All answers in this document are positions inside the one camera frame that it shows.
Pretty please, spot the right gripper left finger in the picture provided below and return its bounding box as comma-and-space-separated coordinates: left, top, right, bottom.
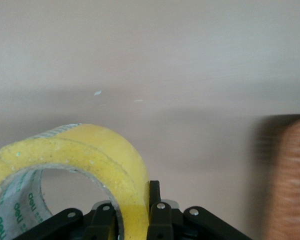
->
12, 202, 119, 240

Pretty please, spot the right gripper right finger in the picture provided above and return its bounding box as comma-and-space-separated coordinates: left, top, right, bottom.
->
146, 180, 252, 240

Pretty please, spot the brown wicker basket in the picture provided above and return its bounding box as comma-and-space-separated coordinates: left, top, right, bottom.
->
253, 113, 300, 240

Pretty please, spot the yellowish clear tape roll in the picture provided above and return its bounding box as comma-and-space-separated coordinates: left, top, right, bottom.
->
0, 122, 151, 240

